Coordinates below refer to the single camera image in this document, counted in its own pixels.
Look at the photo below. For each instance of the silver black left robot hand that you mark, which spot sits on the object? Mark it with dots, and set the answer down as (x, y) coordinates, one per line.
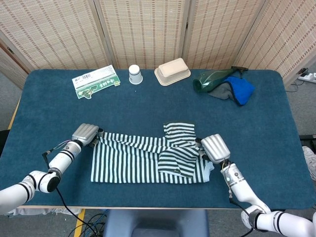
(85, 133)

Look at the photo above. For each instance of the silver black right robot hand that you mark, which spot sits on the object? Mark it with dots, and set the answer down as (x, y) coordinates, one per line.
(216, 148)

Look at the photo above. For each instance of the green white striped T-shirt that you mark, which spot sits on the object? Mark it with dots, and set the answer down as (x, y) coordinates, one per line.
(123, 160)

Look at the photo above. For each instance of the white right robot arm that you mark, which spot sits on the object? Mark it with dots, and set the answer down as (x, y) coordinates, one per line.
(243, 190)

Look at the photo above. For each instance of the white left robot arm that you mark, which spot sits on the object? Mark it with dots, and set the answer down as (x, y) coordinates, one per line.
(61, 160)

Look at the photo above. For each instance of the green white flat carton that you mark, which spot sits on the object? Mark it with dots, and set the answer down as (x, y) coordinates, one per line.
(95, 82)

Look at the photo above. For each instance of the blue grey cloth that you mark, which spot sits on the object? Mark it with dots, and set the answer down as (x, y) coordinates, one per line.
(242, 91)

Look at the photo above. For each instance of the green plastic bottle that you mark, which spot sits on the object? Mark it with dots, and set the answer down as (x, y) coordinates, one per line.
(207, 82)

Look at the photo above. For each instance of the blue table mat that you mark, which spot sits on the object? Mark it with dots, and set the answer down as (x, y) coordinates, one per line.
(148, 106)

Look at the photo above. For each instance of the white paper cup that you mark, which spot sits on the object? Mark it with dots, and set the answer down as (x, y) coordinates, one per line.
(135, 75)

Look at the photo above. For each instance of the white crumpled fabric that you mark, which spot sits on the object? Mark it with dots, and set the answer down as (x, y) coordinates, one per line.
(49, 211)

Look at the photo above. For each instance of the beige plastic tray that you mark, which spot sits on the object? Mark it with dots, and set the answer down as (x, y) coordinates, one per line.
(171, 70)

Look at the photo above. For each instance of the black metal bar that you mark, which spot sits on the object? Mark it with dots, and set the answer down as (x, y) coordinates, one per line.
(308, 137)

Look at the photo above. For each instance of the white sneaker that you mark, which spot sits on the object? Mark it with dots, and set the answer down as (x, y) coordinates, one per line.
(309, 160)

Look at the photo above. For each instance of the bamboo screen panel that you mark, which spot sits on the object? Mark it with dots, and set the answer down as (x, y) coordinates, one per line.
(143, 32)
(49, 32)
(217, 32)
(288, 37)
(7, 64)

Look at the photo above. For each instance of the white power strip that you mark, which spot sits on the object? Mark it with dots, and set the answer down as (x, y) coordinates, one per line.
(308, 77)

